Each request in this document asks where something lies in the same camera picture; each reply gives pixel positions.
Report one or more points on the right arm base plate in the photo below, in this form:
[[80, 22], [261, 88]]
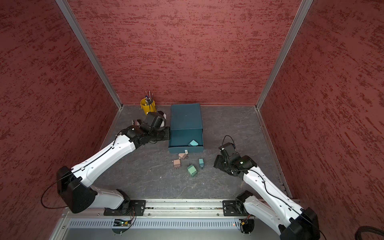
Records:
[[234, 208]]

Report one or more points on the green plug large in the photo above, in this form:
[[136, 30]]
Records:
[[192, 170]]

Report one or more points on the yellow pen cup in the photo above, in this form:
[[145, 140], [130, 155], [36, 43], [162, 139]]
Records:
[[147, 107]]

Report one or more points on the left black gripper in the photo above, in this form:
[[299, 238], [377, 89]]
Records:
[[167, 133]]

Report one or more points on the aluminium front rail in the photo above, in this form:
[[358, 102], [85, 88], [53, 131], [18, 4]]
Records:
[[164, 209]]

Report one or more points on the pink plug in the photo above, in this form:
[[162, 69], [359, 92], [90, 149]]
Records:
[[183, 156], [177, 164]]

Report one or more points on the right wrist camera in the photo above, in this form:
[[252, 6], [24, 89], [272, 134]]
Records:
[[229, 153]]

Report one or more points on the teal drawer cabinet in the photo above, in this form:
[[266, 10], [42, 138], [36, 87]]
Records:
[[186, 125]]

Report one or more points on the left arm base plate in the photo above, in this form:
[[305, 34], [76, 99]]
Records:
[[130, 209]]

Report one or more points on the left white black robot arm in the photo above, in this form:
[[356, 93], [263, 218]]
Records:
[[75, 185]]

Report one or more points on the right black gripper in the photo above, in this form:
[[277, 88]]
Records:
[[217, 163]]

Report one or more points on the teal plug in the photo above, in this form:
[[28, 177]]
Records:
[[193, 143], [201, 163]]

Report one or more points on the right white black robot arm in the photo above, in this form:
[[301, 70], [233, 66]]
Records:
[[287, 218]]

